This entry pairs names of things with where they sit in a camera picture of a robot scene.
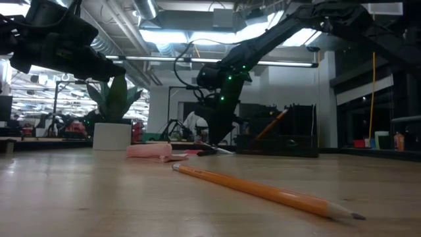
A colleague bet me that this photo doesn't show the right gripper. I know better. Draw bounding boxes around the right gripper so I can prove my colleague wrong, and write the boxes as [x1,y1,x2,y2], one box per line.
[209,77,253,145]

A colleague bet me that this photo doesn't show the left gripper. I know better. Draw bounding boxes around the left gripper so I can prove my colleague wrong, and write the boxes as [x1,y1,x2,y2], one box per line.
[9,32,127,83]

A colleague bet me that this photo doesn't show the orange pencil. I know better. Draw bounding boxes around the orange pencil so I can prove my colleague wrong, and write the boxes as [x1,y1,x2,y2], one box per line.
[171,163,367,222]
[255,109,289,142]

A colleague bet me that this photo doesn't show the black mesh desk organizer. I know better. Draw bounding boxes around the black mesh desk organizer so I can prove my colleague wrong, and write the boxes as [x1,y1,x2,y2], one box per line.
[235,103,319,158]

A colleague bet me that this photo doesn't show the person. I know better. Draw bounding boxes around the person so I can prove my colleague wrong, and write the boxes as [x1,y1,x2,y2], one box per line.
[182,111,210,142]

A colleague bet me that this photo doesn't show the snake plant in white pot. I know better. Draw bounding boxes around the snake plant in white pot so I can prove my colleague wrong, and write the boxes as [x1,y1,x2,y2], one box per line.
[78,71,145,152]

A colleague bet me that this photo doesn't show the red background equipment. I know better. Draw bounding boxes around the red background equipment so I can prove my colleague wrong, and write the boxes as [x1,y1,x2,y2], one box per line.
[131,120,146,144]

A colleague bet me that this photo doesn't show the pink sticky note pad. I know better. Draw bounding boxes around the pink sticky note pad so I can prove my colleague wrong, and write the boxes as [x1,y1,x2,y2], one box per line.
[126,143,189,164]

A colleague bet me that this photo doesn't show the black background monitor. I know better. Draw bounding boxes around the black background monitor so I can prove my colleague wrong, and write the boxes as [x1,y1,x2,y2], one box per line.
[0,95,13,122]

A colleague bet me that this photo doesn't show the pale green container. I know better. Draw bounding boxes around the pale green container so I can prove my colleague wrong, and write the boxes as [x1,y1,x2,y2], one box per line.
[374,130,390,151]

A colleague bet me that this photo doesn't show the orange bottle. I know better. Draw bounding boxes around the orange bottle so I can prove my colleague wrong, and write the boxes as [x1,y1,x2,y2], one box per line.
[393,132,406,153]

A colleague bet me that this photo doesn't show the black background gantry frame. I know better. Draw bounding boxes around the black background gantry frame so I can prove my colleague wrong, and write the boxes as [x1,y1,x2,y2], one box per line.
[166,85,201,142]

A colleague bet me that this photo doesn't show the black aluminium table frame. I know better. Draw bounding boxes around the black aluminium table frame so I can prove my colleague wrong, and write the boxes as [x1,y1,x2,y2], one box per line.
[0,138,421,163]

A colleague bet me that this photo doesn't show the yellow cable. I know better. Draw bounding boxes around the yellow cable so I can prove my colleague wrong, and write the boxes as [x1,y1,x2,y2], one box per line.
[367,51,377,142]

